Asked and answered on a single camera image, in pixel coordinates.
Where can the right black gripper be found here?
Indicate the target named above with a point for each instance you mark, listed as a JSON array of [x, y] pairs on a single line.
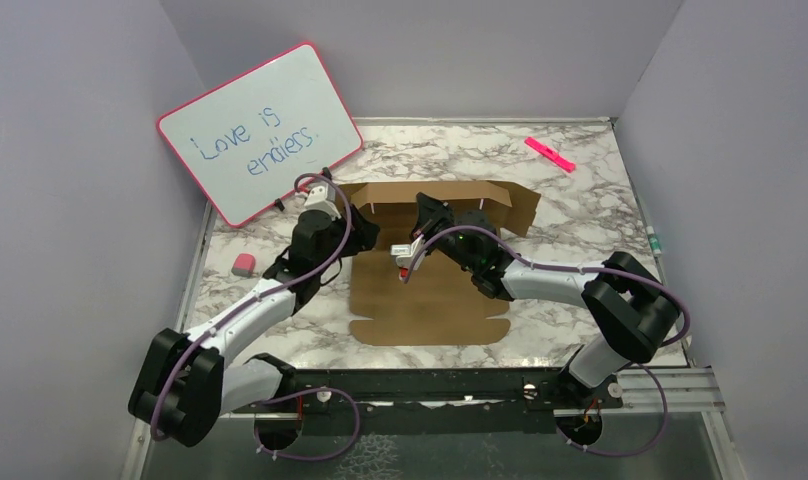
[[429, 214]]

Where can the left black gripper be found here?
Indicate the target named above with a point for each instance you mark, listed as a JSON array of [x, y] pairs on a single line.
[[364, 233]]

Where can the brown cardboard box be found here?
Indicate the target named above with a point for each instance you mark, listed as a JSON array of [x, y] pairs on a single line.
[[439, 305]]

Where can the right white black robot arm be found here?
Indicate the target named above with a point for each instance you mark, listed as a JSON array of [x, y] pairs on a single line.
[[634, 312]]

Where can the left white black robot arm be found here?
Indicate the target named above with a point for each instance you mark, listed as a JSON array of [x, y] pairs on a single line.
[[188, 379]]

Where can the pink whiteboard eraser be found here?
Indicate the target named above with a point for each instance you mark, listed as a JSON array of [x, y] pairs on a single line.
[[244, 265]]

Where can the pink highlighter marker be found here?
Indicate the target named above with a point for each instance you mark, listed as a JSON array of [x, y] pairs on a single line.
[[552, 155]]

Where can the pink framed whiteboard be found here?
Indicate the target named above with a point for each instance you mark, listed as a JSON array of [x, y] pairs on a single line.
[[247, 140]]

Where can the green capped marker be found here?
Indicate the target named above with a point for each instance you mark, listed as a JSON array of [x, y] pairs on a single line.
[[653, 241]]

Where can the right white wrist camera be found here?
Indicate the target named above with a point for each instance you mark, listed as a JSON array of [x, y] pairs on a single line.
[[408, 257]]

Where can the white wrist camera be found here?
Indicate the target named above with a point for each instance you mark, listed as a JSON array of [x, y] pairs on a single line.
[[322, 198], [408, 257]]

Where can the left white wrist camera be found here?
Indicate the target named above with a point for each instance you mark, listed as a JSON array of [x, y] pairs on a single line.
[[322, 198]]

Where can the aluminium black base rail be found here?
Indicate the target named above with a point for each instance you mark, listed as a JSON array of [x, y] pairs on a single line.
[[515, 423]]

